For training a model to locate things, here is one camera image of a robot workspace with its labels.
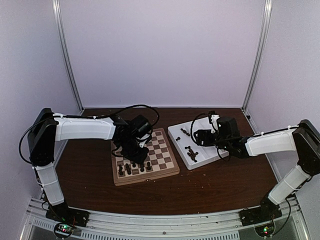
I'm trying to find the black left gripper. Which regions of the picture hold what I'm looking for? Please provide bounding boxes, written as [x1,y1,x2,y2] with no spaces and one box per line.
[118,137,150,164]

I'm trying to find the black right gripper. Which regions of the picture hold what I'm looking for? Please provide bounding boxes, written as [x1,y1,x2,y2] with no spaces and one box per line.
[194,129,231,152]

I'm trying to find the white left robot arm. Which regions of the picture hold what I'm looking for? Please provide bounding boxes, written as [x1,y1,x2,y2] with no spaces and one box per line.
[18,108,154,222]

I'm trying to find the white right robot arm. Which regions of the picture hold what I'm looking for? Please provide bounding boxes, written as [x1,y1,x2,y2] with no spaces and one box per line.
[190,116,320,221]

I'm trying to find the dark chess knight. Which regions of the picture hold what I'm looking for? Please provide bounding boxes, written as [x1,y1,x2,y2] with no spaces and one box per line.
[187,151,199,162]

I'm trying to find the wooden chess board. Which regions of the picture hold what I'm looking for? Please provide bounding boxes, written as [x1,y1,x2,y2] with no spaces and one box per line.
[111,128,180,186]

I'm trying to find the white plastic divided tray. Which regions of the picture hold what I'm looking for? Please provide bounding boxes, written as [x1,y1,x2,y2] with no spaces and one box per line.
[167,117,229,170]

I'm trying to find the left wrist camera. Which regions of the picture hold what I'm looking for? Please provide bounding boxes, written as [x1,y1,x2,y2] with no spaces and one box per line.
[137,130,153,148]

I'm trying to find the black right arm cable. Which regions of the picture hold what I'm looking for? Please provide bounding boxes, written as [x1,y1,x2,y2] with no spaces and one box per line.
[190,112,213,146]

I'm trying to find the right aluminium frame post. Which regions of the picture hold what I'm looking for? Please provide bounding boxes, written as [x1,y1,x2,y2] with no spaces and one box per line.
[241,0,273,112]

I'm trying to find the aluminium frame post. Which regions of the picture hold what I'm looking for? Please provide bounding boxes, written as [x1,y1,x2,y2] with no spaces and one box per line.
[52,0,84,113]
[241,0,273,112]

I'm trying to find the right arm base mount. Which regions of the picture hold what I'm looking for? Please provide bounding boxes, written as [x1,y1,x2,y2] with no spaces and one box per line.
[239,197,283,226]

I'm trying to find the left aluminium frame post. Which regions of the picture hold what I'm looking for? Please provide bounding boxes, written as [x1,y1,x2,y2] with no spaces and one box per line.
[52,0,84,113]

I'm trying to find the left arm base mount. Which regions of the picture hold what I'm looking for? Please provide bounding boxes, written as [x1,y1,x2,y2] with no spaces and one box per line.
[45,200,90,227]

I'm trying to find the aluminium front rail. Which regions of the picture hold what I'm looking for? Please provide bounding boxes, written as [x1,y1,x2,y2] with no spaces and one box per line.
[18,197,310,240]

